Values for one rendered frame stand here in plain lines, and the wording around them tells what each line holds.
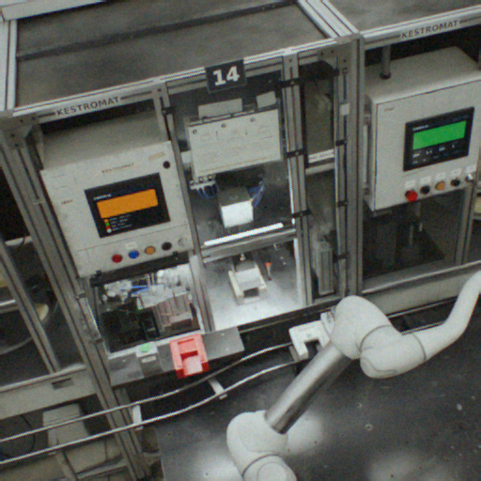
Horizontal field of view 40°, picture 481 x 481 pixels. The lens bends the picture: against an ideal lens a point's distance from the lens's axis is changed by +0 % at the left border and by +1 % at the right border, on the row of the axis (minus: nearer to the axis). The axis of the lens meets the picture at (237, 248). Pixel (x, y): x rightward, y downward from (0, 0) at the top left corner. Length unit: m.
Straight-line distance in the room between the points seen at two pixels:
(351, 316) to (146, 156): 0.84
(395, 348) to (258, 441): 0.59
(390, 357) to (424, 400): 0.70
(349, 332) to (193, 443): 0.85
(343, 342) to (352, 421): 0.57
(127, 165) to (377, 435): 1.38
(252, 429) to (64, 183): 1.05
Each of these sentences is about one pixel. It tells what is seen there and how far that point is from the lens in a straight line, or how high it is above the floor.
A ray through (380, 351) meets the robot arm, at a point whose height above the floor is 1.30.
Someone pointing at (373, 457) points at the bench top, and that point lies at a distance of 2.63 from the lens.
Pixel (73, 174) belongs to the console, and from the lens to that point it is 2.17.
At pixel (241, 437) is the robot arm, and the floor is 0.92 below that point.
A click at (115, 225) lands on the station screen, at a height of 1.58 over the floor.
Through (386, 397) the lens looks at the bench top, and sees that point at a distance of 2.78.
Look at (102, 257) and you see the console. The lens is 2.37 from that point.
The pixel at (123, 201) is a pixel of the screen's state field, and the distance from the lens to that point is 2.21.
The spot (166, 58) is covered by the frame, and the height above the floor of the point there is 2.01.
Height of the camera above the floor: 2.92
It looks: 41 degrees down
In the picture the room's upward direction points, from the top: 9 degrees counter-clockwise
